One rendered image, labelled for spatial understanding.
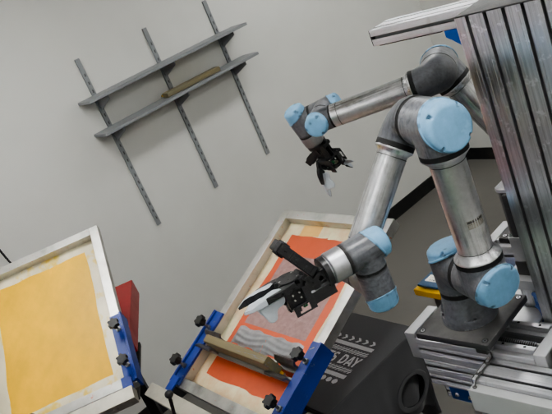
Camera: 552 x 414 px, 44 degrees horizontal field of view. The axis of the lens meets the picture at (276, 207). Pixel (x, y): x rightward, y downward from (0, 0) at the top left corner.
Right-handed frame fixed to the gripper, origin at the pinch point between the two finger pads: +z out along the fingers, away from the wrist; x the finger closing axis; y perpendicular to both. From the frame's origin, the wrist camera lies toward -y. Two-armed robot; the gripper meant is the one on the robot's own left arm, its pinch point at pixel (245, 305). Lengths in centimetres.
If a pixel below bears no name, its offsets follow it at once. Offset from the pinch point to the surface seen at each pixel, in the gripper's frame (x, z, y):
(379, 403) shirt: 67, -34, 77
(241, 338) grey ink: 89, -4, 39
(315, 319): 65, -26, 38
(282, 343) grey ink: 70, -14, 41
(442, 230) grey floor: 309, -194, 127
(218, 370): 88, 8, 45
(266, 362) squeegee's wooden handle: 56, -5, 38
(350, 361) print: 77, -34, 63
